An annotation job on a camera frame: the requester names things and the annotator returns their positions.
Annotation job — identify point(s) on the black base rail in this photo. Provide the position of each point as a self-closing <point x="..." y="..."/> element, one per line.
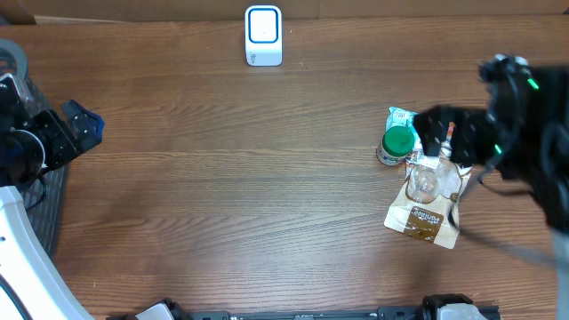
<point x="381" y="313"/>

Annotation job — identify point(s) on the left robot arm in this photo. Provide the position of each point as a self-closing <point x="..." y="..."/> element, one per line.
<point x="31" y="146"/>

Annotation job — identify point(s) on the green lid jar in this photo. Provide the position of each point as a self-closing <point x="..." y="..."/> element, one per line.
<point x="396" y="144"/>

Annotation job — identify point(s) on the small orange juice carton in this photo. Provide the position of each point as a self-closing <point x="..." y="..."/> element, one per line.
<point x="446" y="148"/>

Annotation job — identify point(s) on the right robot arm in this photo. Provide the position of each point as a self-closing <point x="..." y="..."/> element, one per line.
<point x="552" y="197"/>

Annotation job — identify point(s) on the white barcode scanner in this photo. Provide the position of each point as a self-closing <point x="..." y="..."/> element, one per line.
<point x="263" y="35"/>

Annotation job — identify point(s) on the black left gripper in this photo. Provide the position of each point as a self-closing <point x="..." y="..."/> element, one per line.
<point x="68" y="143"/>

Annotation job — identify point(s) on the clear beige pouch bag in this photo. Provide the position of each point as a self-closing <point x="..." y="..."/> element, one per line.
<point x="426" y="206"/>

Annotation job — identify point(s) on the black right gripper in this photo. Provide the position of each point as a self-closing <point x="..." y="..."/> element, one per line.
<point x="464" y="142"/>

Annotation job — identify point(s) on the teal snack pack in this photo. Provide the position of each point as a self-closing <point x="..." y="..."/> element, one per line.
<point x="401" y="117"/>

